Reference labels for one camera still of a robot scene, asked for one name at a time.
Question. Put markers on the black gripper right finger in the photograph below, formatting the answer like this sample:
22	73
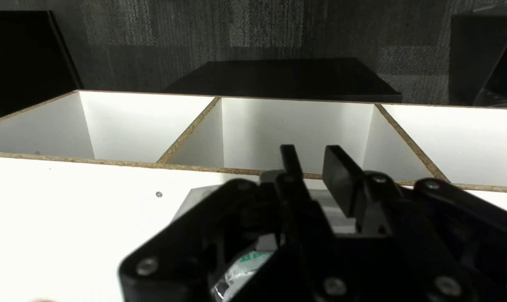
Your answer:
342	177

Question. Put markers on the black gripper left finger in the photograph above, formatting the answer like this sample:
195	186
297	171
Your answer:
292	172

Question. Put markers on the clear drawer holding small parts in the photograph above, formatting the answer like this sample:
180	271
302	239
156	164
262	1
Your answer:
242	268

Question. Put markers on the white cubby shelf cabinet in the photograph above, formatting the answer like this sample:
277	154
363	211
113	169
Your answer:
69	223

